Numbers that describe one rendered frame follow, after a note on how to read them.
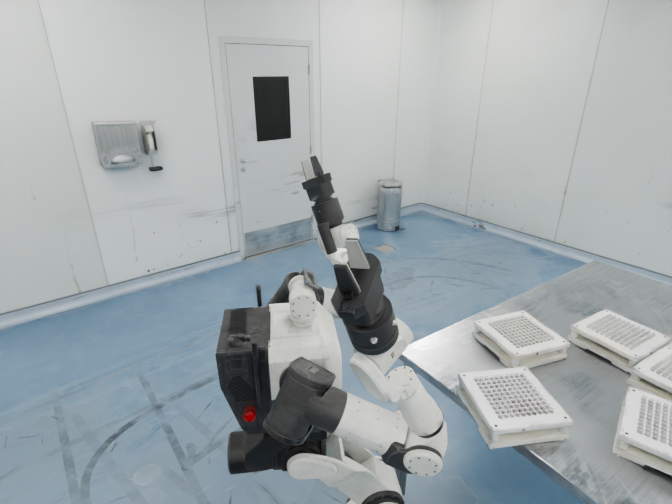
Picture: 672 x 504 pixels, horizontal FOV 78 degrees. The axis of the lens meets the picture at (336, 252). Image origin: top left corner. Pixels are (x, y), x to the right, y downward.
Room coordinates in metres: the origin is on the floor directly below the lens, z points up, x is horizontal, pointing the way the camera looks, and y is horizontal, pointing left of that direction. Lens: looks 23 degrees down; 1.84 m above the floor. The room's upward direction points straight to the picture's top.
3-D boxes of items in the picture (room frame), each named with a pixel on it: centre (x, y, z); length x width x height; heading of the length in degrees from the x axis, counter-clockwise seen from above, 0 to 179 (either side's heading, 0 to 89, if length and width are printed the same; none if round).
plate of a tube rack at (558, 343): (1.34, -0.71, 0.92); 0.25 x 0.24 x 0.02; 19
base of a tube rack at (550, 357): (1.34, -0.71, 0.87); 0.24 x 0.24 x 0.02; 19
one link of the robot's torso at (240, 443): (0.90, 0.17, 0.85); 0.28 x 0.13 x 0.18; 98
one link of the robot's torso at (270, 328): (0.90, 0.14, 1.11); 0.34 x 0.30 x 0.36; 8
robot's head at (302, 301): (0.91, 0.08, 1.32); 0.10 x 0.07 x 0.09; 8
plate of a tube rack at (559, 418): (1.00, -0.54, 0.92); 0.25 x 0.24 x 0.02; 8
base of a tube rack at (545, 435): (1.00, -0.54, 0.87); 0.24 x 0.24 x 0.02; 8
